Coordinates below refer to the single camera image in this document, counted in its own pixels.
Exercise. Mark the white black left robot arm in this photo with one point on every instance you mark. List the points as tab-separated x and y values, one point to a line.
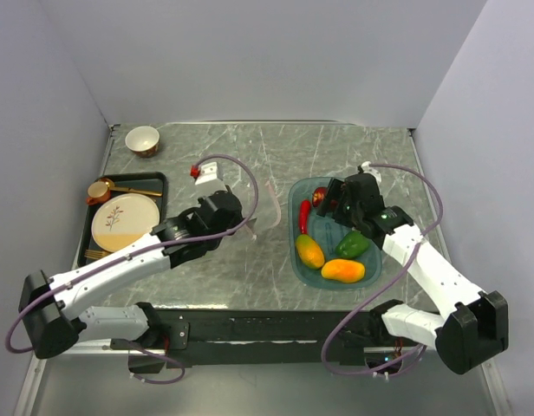
59	311

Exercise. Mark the red chili pepper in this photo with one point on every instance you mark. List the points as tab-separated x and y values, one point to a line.
303	216

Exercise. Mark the cream plate with leaf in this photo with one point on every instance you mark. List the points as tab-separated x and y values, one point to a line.
123	220

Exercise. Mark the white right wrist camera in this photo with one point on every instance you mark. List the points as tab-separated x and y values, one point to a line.
366	167

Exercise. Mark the green bell pepper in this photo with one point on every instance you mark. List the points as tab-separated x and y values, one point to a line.
353	244

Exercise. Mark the translucent blue plastic container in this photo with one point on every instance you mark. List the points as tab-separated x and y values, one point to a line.
328	234

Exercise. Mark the gold fork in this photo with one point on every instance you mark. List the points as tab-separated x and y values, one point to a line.
95	254

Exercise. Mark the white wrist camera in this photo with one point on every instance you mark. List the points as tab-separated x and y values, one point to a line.
366	167
210	179

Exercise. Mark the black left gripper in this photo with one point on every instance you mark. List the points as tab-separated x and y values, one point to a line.
237	217

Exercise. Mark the yellow orange mango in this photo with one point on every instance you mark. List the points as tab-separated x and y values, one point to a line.
343	271

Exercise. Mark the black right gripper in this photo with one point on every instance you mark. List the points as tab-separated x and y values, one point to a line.
337	191

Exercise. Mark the orange green mango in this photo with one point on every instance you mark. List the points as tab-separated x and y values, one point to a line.
309	252

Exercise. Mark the small orange cup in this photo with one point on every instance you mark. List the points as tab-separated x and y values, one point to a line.
98	193

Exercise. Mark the dark red apple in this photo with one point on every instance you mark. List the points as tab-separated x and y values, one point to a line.
318	196

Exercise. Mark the white bowl brown outside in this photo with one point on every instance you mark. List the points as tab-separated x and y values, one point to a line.
143	141

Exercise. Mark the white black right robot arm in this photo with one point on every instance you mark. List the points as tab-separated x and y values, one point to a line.
469	327

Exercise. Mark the clear zip top bag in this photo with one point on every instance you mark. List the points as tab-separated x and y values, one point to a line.
268	211

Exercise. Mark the gold spoon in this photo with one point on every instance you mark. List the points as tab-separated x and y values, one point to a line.
113	187

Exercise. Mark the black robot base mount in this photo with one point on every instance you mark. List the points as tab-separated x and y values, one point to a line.
180	339

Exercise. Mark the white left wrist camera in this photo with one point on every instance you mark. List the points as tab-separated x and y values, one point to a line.
210	179

